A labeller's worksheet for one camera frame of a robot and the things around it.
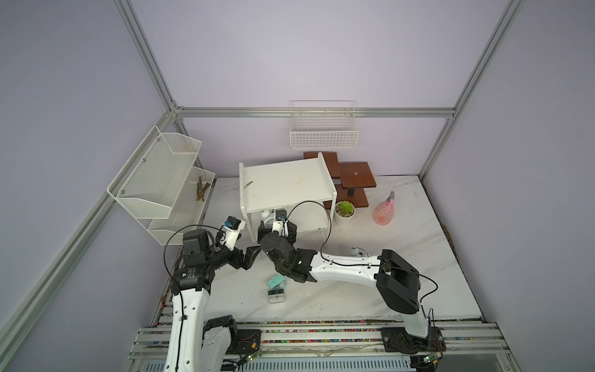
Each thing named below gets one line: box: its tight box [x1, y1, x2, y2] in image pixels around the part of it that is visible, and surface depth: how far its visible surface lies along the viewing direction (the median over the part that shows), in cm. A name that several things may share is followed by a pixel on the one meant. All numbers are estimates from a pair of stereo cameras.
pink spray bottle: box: [372, 190, 396, 226], surface depth 103 cm
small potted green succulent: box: [333, 199, 357, 226], surface depth 99 cm
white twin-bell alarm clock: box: [260, 210, 275, 230], surface depth 77 cm
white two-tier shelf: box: [238, 151, 338, 244], surface depth 76 cm
